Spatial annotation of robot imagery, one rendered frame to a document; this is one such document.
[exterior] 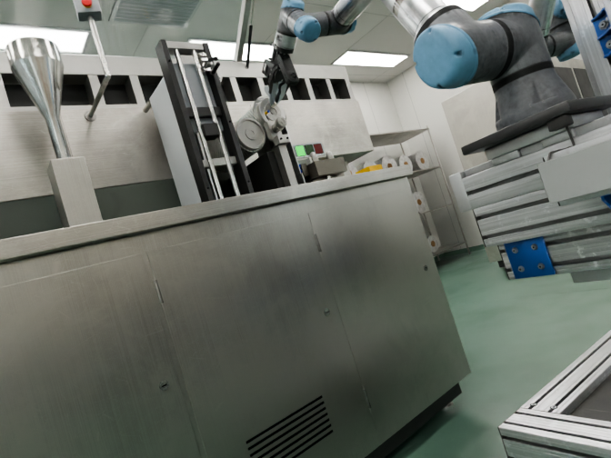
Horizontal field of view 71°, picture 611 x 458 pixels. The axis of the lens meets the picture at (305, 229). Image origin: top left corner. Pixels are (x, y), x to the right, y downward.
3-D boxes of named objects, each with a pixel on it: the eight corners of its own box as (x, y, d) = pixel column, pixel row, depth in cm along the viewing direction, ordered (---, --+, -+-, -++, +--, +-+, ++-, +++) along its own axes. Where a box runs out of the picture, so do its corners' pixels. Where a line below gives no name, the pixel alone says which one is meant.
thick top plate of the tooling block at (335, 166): (318, 175, 166) (314, 161, 166) (265, 204, 197) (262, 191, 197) (347, 170, 176) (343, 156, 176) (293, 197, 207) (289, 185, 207)
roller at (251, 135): (242, 150, 152) (233, 118, 153) (213, 174, 172) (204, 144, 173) (270, 147, 159) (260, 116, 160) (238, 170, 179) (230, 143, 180)
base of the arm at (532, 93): (592, 102, 86) (575, 55, 86) (555, 107, 77) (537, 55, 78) (522, 132, 98) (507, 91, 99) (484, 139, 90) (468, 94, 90)
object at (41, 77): (67, 251, 116) (11, 54, 119) (60, 260, 127) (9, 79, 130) (120, 239, 125) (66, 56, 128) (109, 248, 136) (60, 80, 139)
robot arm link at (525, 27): (567, 56, 85) (545, -6, 85) (518, 65, 80) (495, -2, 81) (519, 84, 96) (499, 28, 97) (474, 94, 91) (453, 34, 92)
